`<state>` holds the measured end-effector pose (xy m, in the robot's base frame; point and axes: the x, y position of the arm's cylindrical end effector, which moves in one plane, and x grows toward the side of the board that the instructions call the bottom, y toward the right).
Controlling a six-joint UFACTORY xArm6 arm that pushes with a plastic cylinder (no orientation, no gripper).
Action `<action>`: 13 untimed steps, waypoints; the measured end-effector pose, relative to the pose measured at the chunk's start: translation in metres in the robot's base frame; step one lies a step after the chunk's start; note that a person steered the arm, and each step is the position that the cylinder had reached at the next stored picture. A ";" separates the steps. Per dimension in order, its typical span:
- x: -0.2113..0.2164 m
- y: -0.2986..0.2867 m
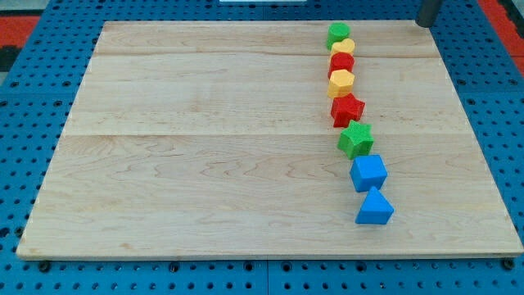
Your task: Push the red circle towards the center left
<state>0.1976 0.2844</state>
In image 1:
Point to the wooden board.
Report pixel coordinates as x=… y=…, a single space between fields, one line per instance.
x=213 y=140

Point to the red star block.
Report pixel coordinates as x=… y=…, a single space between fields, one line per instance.
x=345 y=109

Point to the green star block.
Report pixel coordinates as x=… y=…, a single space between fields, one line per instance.
x=356 y=140

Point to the yellow hexagon block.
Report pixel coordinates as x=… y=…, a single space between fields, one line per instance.
x=340 y=84

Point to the blue cube block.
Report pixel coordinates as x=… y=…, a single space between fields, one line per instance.
x=368 y=171

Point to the red cylinder block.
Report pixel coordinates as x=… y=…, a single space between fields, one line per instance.
x=341 y=61

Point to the blue triangle block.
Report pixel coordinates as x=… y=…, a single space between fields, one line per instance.
x=375 y=210

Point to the yellow heart block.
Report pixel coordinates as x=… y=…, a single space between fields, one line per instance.
x=345 y=46

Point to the green cylinder block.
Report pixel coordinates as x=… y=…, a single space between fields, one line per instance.
x=336 y=32

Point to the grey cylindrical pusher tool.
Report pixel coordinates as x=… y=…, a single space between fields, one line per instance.
x=428 y=12

